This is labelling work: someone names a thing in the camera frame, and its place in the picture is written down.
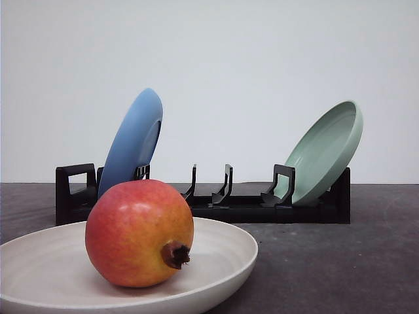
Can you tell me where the red yellow pomegranate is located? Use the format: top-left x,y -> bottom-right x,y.
85,179 -> 194,288

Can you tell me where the white plate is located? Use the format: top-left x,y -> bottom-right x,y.
0,218 -> 258,314

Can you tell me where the blue plate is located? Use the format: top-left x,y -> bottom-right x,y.
99,88 -> 163,199

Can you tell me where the green plate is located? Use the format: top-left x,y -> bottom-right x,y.
275,100 -> 363,204

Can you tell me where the black dish rack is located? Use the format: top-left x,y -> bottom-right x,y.
56,163 -> 351,226

